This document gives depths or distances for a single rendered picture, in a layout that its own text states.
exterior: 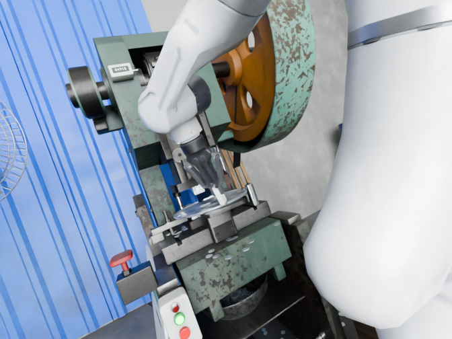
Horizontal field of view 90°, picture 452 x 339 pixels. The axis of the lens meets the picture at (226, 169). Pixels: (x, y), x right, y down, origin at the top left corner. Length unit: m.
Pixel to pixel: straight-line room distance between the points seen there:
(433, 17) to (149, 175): 1.06
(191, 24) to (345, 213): 0.34
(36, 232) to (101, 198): 0.48
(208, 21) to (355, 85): 0.24
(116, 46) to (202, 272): 0.82
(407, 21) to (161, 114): 0.40
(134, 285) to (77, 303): 1.54
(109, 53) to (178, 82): 0.55
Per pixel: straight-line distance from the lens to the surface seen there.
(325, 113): 3.17
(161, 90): 0.46
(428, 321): 0.36
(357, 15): 0.26
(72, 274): 2.18
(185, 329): 0.70
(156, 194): 1.13
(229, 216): 0.84
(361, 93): 0.24
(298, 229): 0.85
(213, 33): 0.40
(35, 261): 2.23
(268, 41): 0.91
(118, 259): 0.72
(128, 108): 0.88
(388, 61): 0.23
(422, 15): 0.23
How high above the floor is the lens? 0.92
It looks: 2 degrees down
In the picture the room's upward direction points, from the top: 19 degrees counter-clockwise
